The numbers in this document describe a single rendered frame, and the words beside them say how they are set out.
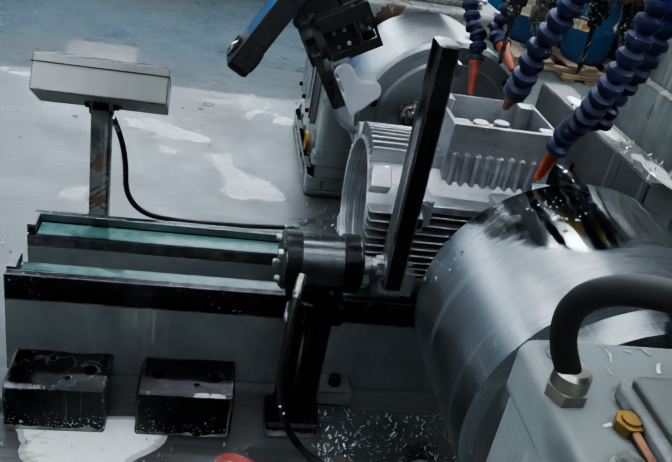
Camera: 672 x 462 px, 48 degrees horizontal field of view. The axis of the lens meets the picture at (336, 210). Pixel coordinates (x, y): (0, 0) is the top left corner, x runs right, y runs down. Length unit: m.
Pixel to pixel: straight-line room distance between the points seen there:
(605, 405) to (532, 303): 0.14
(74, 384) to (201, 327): 0.15
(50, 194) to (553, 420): 1.01
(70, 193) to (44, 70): 0.32
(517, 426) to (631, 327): 0.12
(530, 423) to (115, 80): 0.73
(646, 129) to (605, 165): 0.18
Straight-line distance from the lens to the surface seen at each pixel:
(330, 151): 1.32
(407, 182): 0.71
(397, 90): 1.06
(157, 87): 1.01
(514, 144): 0.83
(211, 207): 1.28
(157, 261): 0.95
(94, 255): 0.96
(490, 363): 0.55
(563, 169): 0.93
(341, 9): 0.83
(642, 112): 1.06
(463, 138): 0.81
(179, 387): 0.82
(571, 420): 0.41
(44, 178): 1.34
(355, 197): 0.96
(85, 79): 1.02
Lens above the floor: 1.41
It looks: 27 degrees down
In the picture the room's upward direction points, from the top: 11 degrees clockwise
